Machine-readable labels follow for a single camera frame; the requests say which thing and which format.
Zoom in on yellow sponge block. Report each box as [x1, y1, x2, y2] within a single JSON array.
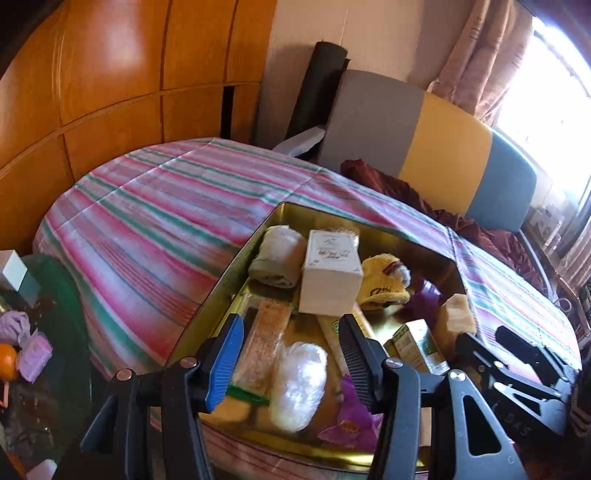
[[211, 396, 252, 423], [432, 294, 477, 363]]

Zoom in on cereal snack bar packet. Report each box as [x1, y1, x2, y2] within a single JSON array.
[[228, 297, 293, 405]]

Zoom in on green white tea box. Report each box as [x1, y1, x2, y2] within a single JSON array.
[[385, 319, 450, 375]]

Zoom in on purple snack packet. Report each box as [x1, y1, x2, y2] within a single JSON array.
[[318, 375, 383, 453], [406, 277, 442, 327]]

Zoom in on white plastic roll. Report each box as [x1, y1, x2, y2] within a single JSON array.
[[270, 342, 328, 433]]

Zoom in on yellow knitted sock roll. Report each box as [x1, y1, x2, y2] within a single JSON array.
[[356, 253, 412, 310]]

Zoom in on white grey towel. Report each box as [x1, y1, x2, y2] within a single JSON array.
[[249, 225, 307, 289]]

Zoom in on white cardboard box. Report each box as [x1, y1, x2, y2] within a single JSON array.
[[298, 229, 363, 317]]

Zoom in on gold metal tin box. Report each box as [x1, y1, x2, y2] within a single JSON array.
[[163, 201, 469, 474]]

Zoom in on maroon crumpled blanket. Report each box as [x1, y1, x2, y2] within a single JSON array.
[[339, 159, 547, 295]]

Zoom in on white product box on shelf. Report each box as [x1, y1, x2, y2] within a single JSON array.
[[530, 204, 564, 246]]

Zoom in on striped pink green bedsheet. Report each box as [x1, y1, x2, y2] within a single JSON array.
[[33, 138, 581, 376]]

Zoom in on grey yellow blue headboard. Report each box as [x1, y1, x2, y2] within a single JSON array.
[[318, 70, 537, 232]]

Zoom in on green glass side table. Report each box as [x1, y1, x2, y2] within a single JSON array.
[[1, 254, 92, 472]]

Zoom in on white pillow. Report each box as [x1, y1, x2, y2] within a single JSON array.
[[273, 126, 325, 157]]

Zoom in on orange fruit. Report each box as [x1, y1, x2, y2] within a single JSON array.
[[0, 343, 18, 382]]

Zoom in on small white box on table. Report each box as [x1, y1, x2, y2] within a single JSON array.
[[0, 250, 41, 309]]

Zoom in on black rolled mat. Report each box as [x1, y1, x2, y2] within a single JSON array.
[[286, 41, 349, 139]]

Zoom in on wooden wardrobe panels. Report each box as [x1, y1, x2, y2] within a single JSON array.
[[1, 1, 276, 254]]

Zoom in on pink patterned curtain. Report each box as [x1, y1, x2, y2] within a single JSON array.
[[428, 0, 534, 125]]

